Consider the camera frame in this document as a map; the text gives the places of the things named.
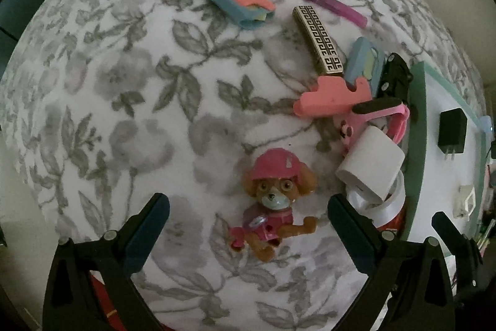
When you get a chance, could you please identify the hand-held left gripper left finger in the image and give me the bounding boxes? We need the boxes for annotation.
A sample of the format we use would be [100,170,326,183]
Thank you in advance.
[42,193,171,331]

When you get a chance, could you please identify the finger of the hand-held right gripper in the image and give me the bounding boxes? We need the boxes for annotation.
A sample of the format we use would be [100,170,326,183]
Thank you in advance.
[431,212,485,301]

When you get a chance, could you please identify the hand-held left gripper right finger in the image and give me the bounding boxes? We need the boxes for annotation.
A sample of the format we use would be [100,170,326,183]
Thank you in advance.
[327,194,460,331]

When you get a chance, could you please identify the puppy toy figure pink helmet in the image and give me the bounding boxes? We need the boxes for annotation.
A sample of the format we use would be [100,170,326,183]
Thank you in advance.
[230,149,319,262]

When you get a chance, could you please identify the teal box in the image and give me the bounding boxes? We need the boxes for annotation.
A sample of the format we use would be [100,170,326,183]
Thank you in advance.
[402,61,494,243]

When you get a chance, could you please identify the white ribbon spool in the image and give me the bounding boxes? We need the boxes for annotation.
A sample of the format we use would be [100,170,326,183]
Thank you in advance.
[345,172,407,225]

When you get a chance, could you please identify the small white plug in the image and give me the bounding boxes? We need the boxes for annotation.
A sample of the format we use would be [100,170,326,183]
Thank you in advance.
[454,184,476,220]

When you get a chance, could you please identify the white charger block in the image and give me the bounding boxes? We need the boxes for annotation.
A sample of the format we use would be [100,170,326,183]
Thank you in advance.
[335,125,406,206]

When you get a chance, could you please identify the grey floral blanket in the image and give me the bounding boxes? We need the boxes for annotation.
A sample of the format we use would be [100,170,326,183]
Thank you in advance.
[0,0,491,331]

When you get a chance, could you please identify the pink wristband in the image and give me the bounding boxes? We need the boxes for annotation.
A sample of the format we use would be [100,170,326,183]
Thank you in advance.
[339,98,411,150]

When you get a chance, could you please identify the black power adapter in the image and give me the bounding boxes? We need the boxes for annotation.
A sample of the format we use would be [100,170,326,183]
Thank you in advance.
[437,108,468,162]

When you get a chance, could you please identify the pink foam piece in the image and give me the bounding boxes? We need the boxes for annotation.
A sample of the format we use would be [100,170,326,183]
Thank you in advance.
[293,77,375,119]

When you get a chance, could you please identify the black toy car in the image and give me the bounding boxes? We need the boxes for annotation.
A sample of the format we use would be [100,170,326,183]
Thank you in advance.
[377,52,414,103]

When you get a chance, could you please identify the light blue box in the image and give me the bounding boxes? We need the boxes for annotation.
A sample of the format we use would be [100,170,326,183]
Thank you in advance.
[344,36,388,96]

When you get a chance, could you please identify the gold patterned bar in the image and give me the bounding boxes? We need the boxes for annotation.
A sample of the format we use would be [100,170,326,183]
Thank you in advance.
[292,5,346,76]

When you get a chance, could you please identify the purple tube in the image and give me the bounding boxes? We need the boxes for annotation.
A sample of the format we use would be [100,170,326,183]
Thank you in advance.
[303,0,368,28]

